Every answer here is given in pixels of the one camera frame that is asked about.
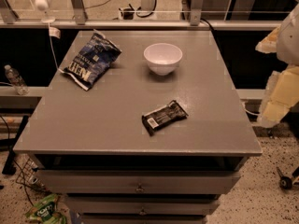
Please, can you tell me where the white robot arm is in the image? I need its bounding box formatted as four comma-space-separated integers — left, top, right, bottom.
277, 4, 299, 65

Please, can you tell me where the blue chip bag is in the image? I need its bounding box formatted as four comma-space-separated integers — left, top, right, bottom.
60, 32, 121, 91

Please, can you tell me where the green snack bag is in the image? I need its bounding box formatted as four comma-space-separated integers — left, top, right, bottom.
25, 194, 67, 224

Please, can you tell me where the black snack bar wrapper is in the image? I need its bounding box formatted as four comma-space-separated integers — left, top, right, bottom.
141, 100, 188, 136

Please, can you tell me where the white bowl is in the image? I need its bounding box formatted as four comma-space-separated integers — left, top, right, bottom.
143, 43, 183, 76

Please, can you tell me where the grey drawer cabinet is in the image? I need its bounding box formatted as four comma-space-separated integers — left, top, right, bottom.
15, 31, 262, 218

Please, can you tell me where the top grey drawer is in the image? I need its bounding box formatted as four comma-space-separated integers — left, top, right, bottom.
37, 170, 240, 194

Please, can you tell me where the grey drawer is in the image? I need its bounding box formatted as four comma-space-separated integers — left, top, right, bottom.
65, 197, 220, 216
80, 216, 207, 224
37, 170, 240, 194

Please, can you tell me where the middle grey drawer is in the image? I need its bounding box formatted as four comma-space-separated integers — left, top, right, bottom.
65, 197, 220, 216

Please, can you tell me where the bottom grey drawer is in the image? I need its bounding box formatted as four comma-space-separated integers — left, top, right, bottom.
80, 216, 207, 224

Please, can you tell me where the clear water bottle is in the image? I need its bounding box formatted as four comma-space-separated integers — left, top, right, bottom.
5, 64, 29, 95

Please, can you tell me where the white webcam on stand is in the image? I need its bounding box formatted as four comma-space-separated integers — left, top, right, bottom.
35, 0, 55, 24

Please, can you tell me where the black caster wheel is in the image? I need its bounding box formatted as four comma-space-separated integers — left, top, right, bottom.
277, 166, 299, 189

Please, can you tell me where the metal railing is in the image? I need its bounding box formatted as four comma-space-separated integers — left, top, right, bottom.
0, 0, 299, 32

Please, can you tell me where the white camera cable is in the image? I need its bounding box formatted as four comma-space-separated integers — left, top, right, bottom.
47, 22, 65, 74

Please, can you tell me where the wire basket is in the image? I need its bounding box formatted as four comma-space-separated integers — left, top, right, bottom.
16, 158, 47, 192

